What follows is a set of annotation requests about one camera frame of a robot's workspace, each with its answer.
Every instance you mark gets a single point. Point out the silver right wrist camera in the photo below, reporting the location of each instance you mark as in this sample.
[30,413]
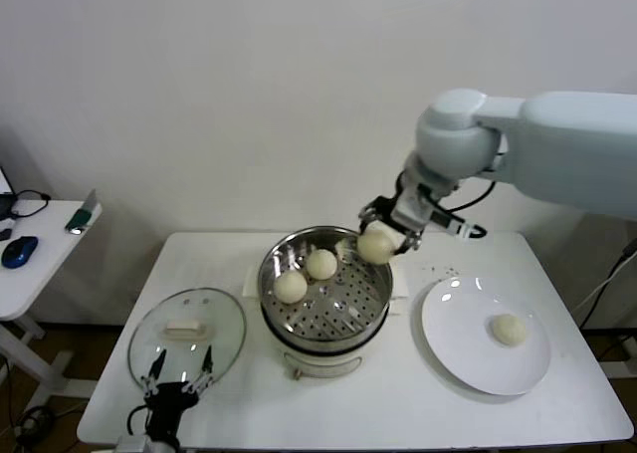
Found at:
[413,209]

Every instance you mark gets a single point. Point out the white round plate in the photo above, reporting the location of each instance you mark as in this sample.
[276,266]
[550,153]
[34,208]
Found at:
[463,323]

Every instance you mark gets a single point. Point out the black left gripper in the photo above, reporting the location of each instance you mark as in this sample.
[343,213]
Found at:
[171,400]

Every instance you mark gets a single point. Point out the blue computer mouse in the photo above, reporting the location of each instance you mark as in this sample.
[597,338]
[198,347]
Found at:
[20,250]

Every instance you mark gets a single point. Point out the laptop computer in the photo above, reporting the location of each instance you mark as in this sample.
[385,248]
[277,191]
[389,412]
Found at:
[4,184]

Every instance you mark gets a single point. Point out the small black desk item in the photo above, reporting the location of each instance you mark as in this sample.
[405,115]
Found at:
[5,234]

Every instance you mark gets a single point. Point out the stainless steel steamer basket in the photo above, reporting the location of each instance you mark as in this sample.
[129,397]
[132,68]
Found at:
[348,313]

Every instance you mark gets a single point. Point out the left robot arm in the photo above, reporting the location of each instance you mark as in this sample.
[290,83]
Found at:
[166,445]

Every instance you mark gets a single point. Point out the grey side cabinet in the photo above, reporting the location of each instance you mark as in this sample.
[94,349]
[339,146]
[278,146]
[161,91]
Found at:
[627,303]

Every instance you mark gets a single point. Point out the round glass pot lid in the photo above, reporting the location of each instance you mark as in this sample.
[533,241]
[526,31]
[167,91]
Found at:
[184,331]

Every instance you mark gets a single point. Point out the white side table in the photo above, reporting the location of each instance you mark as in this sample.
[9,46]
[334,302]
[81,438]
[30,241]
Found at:
[45,274]

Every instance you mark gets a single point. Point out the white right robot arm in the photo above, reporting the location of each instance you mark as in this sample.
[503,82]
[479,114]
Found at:
[572,144]

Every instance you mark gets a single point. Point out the white steamed baozi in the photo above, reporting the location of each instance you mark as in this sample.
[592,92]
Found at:
[375,248]
[507,329]
[321,265]
[290,288]

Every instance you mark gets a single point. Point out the white electric cooker base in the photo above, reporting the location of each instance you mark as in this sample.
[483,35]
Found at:
[323,361]

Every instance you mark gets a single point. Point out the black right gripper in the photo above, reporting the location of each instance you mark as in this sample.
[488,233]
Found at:
[390,211]

